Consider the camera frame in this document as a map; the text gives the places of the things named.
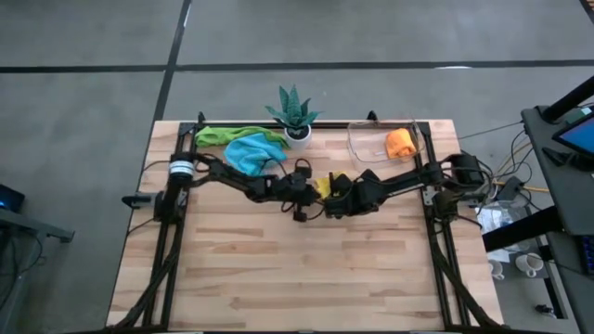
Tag green microfiber towel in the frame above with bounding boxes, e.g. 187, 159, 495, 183
193, 125, 292, 149

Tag tablet with blue screen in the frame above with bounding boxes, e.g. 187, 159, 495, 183
550, 115, 594, 158

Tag white ceramic mug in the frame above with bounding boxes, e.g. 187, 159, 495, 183
514, 252, 545, 278
486, 258, 506, 281

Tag dark grey desk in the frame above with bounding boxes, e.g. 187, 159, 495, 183
520, 105, 594, 334

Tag grey desk leg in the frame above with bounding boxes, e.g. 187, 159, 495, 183
0, 206, 76, 244

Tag grey power adapter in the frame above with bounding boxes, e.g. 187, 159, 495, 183
498, 175, 526, 201

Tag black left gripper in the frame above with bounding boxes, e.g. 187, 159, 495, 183
271, 158, 321, 224

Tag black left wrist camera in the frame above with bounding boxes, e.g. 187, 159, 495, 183
291, 178, 316, 205

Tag black stand beam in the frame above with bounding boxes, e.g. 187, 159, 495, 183
481, 206, 565, 252

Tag orange microfiber towel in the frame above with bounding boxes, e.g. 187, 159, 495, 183
385, 127, 418, 161

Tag black slanted pole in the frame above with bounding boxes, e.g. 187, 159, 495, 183
540, 76, 594, 122

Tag potted plant in white pot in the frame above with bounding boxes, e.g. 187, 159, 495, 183
265, 85, 324, 150

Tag yellow microfiber towel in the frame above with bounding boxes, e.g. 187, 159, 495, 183
314, 171, 347, 200

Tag black device with blue light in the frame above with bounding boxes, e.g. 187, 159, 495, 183
0, 183, 27, 213

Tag clear plastic basket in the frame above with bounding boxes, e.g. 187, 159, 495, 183
345, 118, 424, 173

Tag blue microfiber towel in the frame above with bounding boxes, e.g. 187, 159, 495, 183
223, 133, 289, 177

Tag black keyboard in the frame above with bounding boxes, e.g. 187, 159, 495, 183
577, 234, 594, 277

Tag white crumpled papers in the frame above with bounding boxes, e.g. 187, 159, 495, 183
473, 203, 517, 234

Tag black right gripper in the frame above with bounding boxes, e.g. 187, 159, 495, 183
324, 169, 389, 220

